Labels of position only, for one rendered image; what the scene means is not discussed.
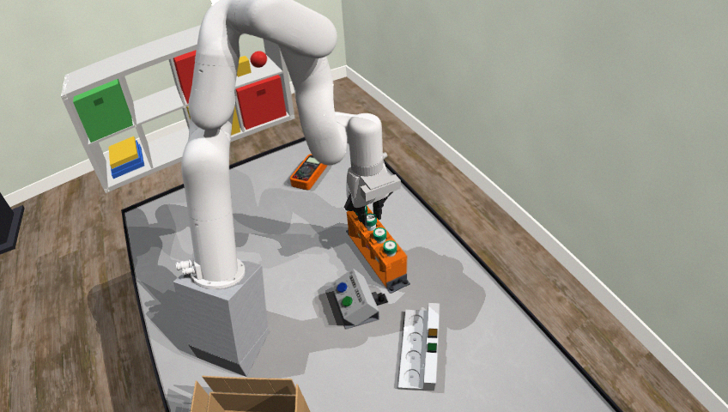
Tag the black mounting bracket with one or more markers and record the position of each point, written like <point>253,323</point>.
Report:
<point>399,285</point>

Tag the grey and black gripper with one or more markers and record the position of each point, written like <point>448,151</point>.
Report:
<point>355,202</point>

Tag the orange tube rack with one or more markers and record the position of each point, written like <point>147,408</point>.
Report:
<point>388,268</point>

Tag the orange digital multimeter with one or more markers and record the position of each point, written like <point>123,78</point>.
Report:
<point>307,173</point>

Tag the black table edge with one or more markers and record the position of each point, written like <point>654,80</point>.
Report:
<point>504,286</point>

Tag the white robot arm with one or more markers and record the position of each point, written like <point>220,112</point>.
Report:
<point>205,162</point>

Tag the grey key housing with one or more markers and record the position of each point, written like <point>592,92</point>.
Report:
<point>355,301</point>

